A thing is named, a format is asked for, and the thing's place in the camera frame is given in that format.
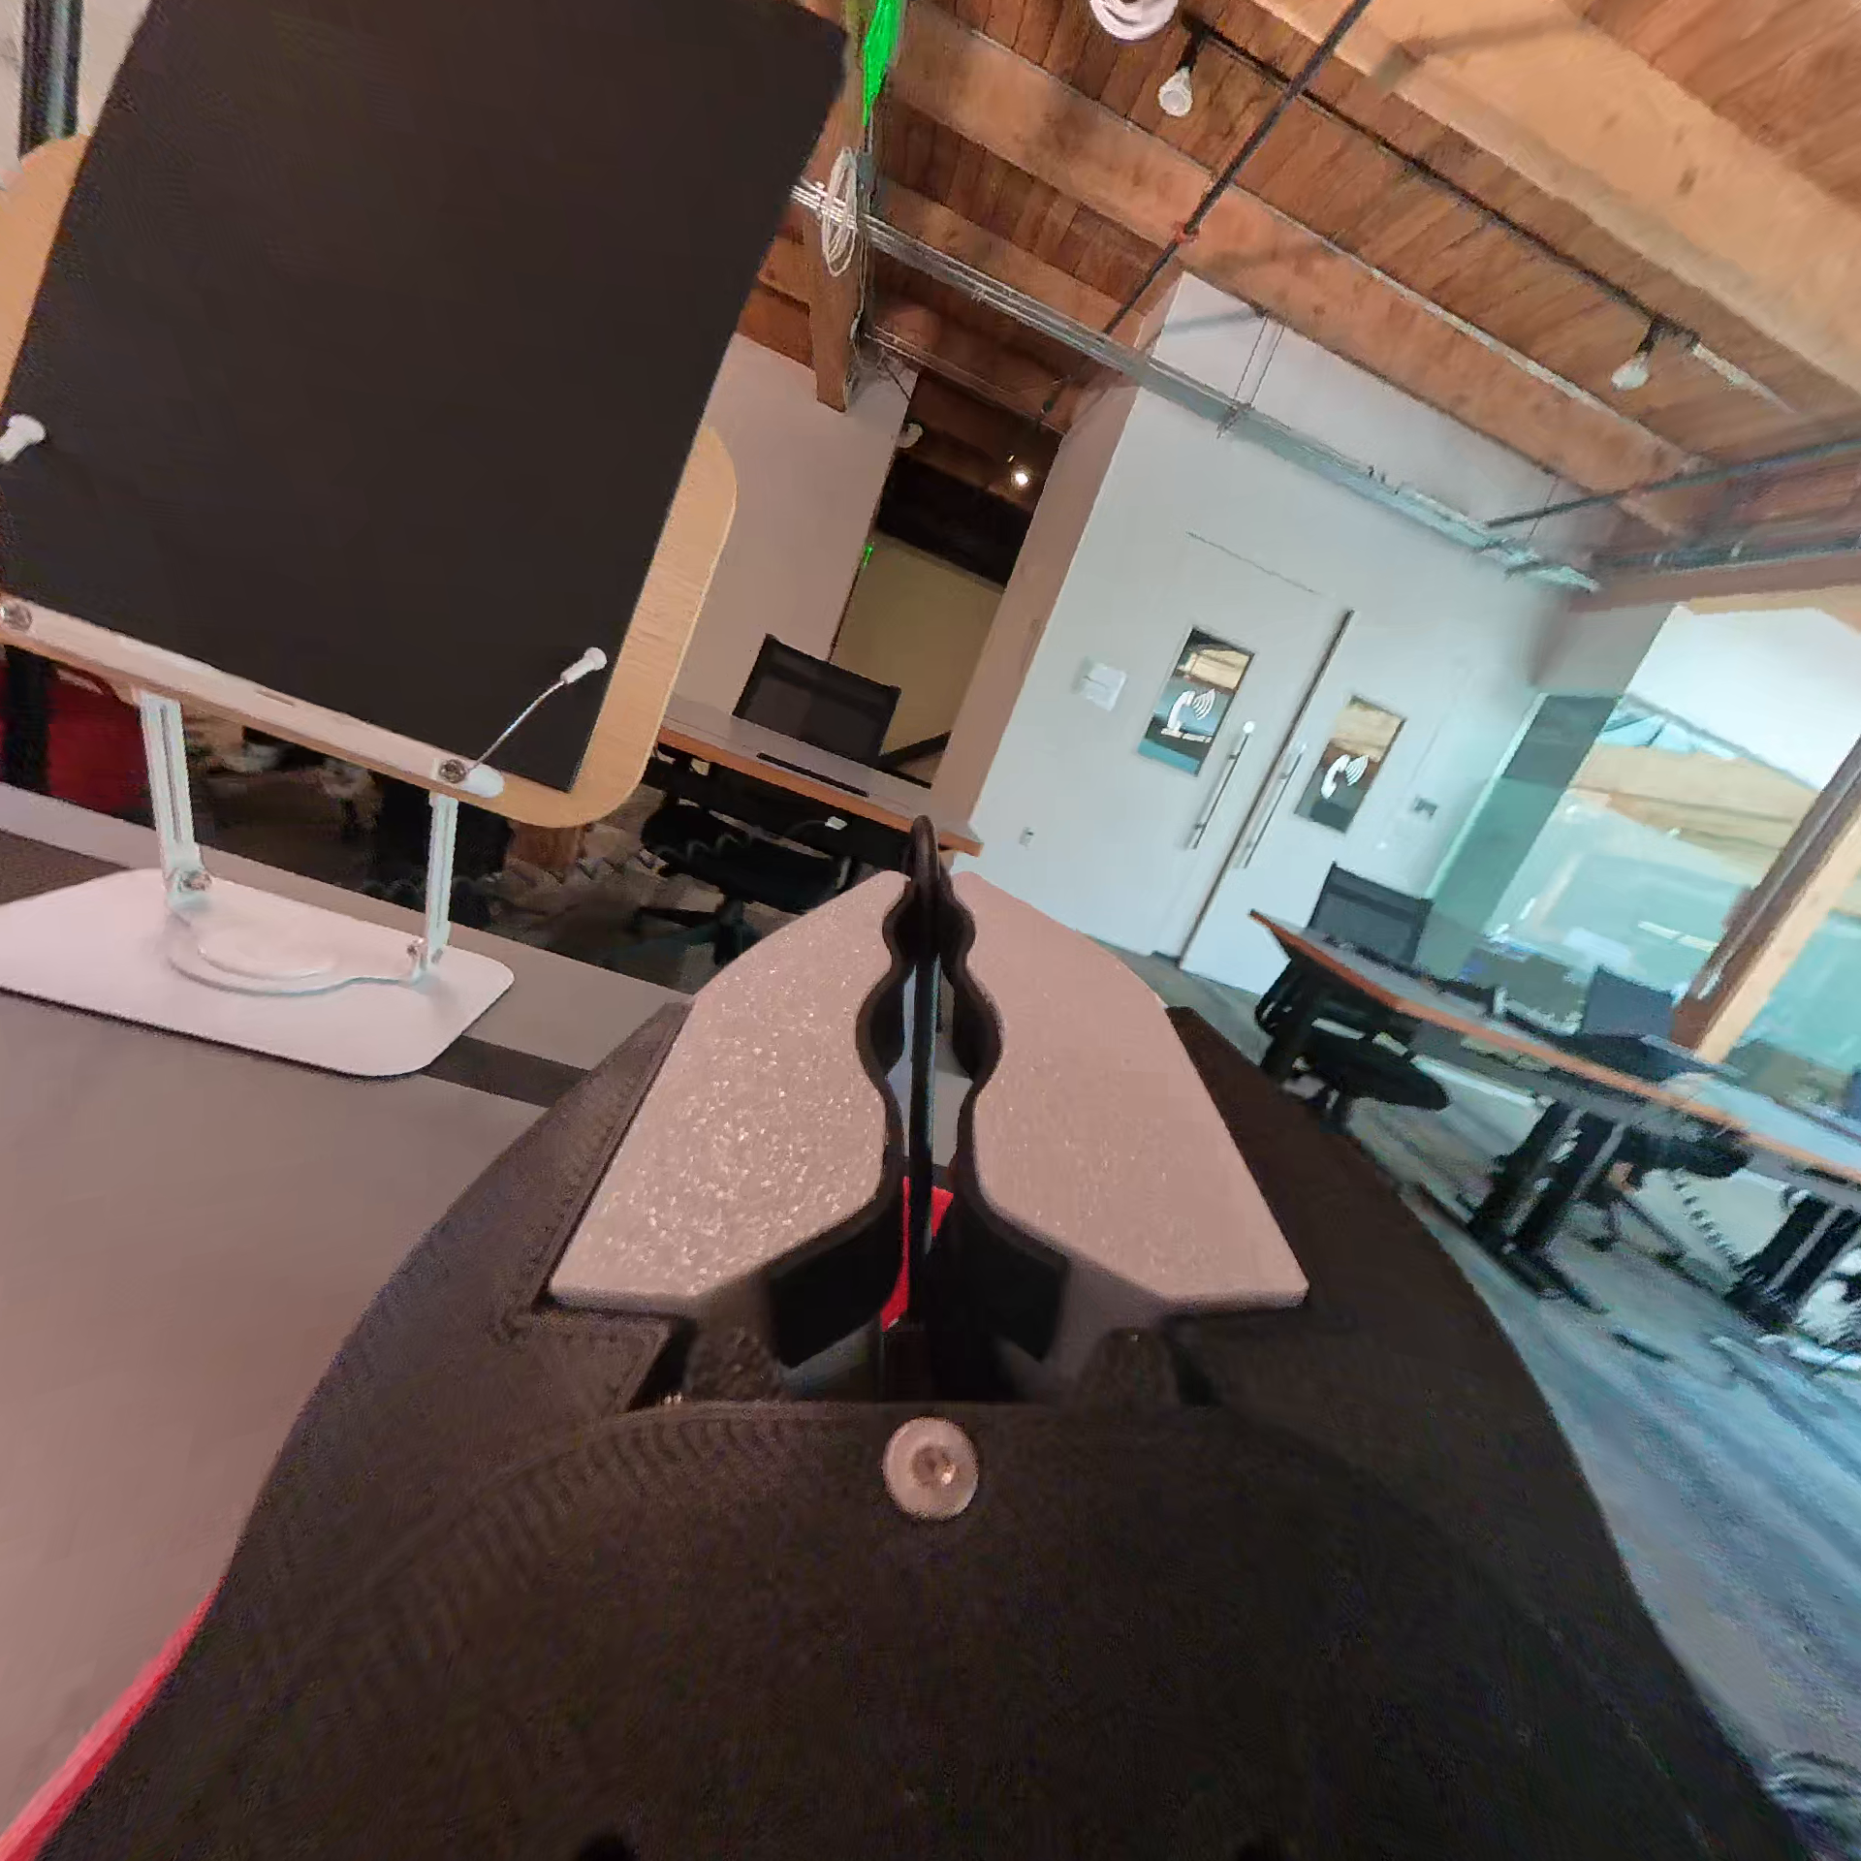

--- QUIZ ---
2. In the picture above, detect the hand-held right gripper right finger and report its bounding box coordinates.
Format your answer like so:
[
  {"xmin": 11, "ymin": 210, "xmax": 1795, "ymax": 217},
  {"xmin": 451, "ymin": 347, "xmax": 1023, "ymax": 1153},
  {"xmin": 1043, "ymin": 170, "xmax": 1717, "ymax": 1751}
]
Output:
[{"xmin": 934, "ymin": 868, "xmax": 1313, "ymax": 1354}]

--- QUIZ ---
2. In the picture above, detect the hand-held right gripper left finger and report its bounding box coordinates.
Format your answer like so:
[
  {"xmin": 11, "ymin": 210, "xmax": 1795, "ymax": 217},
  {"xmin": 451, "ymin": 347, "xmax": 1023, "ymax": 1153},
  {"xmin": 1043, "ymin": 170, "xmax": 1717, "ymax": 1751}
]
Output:
[{"xmin": 550, "ymin": 868, "xmax": 932, "ymax": 1366}]

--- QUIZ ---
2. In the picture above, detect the red plastic bin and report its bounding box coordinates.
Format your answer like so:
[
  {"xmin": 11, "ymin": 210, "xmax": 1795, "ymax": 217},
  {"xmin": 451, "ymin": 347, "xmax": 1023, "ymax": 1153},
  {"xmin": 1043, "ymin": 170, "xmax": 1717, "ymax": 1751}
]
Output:
[{"xmin": 0, "ymin": 1175, "xmax": 964, "ymax": 1861}]

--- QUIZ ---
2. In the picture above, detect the black office chair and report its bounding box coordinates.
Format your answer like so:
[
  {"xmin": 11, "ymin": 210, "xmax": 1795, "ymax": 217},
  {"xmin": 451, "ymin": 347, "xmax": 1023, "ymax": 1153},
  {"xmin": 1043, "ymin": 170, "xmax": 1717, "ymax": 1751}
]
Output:
[
  {"xmin": 1253, "ymin": 859, "xmax": 1452, "ymax": 1125},
  {"xmin": 1575, "ymin": 963, "xmax": 1754, "ymax": 1183},
  {"xmin": 626, "ymin": 635, "xmax": 905, "ymax": 971}
]

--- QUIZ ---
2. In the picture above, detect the long wooden office desk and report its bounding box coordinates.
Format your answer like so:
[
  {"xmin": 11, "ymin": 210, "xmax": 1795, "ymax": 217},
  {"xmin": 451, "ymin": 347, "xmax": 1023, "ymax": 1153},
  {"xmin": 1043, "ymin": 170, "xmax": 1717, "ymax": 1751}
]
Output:
[{"xmin": 1246, "ymin": 906, "xmax": 1861, "ymax": 1318}]

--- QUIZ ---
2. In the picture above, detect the phone icon door poster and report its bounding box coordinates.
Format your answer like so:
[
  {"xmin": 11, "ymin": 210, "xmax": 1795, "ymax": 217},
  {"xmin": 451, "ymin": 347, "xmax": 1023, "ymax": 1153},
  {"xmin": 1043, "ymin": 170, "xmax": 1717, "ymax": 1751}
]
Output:
[
  {"xmin": 1136, "ymin": 627, "xmax": 1255, "ymax": 783},
  {"xmin": 1291, "ymin": 697, "xmax": 1406, "ymax": 838}
]

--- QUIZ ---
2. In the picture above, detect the white board stand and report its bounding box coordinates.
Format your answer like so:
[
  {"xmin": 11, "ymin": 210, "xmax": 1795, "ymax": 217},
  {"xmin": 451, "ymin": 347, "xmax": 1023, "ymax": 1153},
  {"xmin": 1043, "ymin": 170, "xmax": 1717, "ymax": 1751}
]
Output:
[{"xmin": 0, "ymin": 412, "xmax": 613, "ymax": 1081}]

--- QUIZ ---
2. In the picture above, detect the black board panel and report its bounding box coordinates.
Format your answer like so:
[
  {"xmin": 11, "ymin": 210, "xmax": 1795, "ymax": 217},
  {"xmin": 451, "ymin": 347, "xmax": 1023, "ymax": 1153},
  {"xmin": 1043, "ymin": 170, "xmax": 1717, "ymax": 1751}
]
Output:
[{"xmin": 0, "ymin": 0, "xmax": 853, "ymax": 796}]

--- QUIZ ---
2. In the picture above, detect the black ceiling pipe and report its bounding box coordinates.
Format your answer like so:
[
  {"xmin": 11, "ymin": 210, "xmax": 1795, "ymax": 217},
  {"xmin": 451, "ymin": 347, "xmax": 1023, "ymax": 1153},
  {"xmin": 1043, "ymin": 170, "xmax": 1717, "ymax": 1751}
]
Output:
[{"xmin": 1097, "ymin": 0, "xmax": 1375, "ymax": 338}]

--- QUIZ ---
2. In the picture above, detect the green hanging strip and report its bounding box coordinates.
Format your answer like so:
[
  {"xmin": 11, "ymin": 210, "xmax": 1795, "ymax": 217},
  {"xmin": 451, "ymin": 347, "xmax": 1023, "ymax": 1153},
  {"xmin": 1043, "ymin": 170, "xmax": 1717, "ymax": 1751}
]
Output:
[{"xmin": 853, "ymin": 0, "xmax": 909, "ymax": 133}]

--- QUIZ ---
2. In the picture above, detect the metal wire cable tray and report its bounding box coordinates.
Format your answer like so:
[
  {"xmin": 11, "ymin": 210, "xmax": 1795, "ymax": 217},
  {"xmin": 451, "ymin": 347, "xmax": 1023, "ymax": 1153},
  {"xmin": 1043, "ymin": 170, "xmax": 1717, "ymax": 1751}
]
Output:
[{"xmin": 790, "ymin": 176, "xmax": 1601, "ymax": 595}]

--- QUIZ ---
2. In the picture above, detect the white hanging cable bundle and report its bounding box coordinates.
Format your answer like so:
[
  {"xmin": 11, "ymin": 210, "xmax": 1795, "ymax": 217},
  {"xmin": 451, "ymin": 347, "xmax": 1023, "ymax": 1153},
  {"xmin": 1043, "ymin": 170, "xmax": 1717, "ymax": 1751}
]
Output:
[{"xmin": 811, "ymin": 142, "xmax": 868, "ymax": 282}]

